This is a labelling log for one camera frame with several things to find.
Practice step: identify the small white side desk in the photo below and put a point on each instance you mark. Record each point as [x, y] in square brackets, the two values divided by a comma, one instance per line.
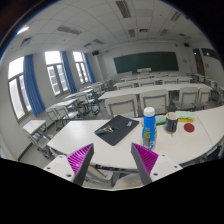
[35, 130]

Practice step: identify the white chair left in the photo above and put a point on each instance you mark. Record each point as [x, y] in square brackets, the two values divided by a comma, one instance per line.
[125, 105]

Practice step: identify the white chair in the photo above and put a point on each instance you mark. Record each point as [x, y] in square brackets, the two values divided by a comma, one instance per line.
[188, 97]
[125, 105]
[158, 99]
[203, 97]

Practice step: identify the blue curtain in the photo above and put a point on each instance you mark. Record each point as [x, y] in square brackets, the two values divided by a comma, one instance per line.
[68, 72]
[31, 86]
[89, 69]

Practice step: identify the green yellow sponge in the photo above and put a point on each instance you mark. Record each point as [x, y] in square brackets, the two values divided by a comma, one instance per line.
[185, 116]

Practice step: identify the bunch of keys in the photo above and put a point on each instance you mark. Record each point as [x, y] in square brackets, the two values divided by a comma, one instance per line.
[107, 129]

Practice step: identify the red round lid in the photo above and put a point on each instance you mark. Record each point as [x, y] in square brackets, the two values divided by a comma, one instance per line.
[188, 127]

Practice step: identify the white chair middle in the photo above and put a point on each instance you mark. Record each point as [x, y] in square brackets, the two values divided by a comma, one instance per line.
[158, 99]

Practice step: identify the blue curtain left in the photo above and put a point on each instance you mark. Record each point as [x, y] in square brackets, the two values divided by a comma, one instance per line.
[31, 86]

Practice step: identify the green chalkboard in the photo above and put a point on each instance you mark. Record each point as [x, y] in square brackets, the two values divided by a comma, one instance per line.
[156, 61]

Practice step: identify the dark paper cup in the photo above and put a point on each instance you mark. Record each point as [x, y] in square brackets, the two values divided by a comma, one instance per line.
[171, 122]

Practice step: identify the blue curtain far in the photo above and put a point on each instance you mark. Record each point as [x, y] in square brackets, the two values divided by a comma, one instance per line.
[89, 69]

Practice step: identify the blue labelled plastic bottle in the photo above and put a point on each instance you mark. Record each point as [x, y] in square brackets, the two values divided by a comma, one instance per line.
[149, 132]

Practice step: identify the white chair far right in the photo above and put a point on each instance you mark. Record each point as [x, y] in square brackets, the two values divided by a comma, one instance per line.
[203, 97]

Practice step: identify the blue curtain middle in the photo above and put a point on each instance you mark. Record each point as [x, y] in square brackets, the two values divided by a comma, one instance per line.
[68, 72]

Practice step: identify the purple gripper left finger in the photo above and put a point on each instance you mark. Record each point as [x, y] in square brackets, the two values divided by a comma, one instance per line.
[79, 161]

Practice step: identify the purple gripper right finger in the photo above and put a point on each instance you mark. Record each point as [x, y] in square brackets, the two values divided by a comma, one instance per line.
[145, 160]

